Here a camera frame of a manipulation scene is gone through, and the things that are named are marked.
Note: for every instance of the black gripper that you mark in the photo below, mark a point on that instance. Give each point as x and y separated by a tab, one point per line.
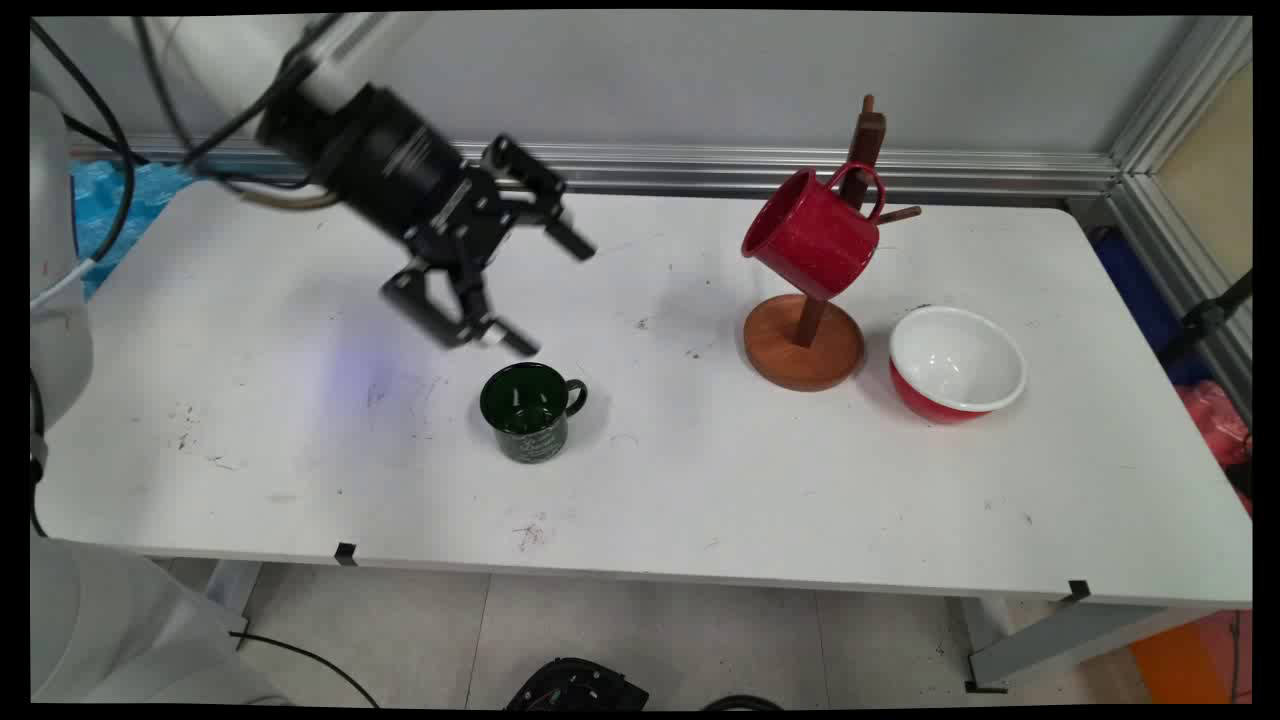
385	160

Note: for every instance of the red enamel mug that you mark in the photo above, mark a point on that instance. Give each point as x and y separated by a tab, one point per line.
810	235

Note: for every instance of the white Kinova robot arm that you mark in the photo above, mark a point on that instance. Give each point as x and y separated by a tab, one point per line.
225	50

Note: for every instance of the dark green mug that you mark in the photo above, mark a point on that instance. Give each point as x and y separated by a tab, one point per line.
530	425

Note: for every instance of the wooden mug tree stand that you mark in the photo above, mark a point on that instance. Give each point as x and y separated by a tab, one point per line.
805	350

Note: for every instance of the black tape piece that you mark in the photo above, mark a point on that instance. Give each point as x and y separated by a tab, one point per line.
1078	590
346	554

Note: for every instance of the blue plastic sheet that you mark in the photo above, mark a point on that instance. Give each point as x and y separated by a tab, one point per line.
100	200

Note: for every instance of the grey upright table leg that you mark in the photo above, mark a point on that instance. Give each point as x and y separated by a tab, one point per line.
232	590

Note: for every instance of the black device on floor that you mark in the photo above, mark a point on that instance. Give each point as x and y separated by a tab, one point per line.
575	688

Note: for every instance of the red bowl white inside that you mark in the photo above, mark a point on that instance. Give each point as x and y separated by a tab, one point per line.
955	360

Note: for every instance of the blue crate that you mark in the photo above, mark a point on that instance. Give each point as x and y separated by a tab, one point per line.
1140	290

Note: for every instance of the grey slanted table leg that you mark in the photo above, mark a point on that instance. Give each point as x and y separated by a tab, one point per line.
1070	640

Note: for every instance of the red plastic bag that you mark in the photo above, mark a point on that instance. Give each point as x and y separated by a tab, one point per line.
1215	425

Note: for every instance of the orange box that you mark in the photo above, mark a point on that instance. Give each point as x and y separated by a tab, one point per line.
1185	665

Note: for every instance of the long aluminium frame rail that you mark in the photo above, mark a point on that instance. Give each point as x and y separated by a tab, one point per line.
700	170

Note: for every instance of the angled aluminium frame rail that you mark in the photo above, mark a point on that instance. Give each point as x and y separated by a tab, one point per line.
1180	110

